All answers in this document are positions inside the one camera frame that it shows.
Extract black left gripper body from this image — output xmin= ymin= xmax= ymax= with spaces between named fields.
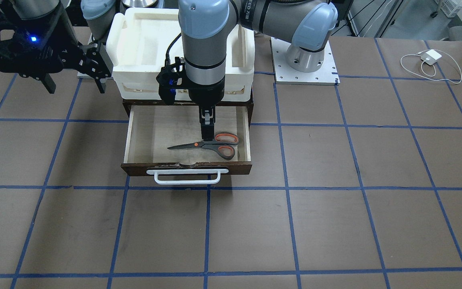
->
xmin=156 ymin=57 xmax=225 ymax=108

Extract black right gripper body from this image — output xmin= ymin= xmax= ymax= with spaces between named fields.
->
xmin=0 ymin=8 xmax=79 ymax=78

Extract orange grey scissors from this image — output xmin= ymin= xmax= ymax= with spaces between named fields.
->
xmin=168 ymin=133 xmax=240 ymax=161

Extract dark wooden drawer cabinet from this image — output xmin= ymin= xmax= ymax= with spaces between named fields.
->
xmin=121 ymin=104 xmax=252 ymax=184

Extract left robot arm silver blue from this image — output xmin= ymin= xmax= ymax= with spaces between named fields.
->
xmin=156 ymin=0 xmax=338 ymax=141

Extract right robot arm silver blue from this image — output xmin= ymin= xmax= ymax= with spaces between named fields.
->
xmin=0 ymin=0 xmax=119 ymax=94

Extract cream plastic tray box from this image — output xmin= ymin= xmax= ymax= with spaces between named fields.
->
xmin=106 ymin=8 xmax=255 ymax=102

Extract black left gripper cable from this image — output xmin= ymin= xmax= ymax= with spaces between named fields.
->
xmin=165 ymin=32 xmax=182 ymax=67

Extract white charger with cable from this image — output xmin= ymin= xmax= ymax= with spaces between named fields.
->
xmin=400 ymin=49 xmax=462 ymax=85

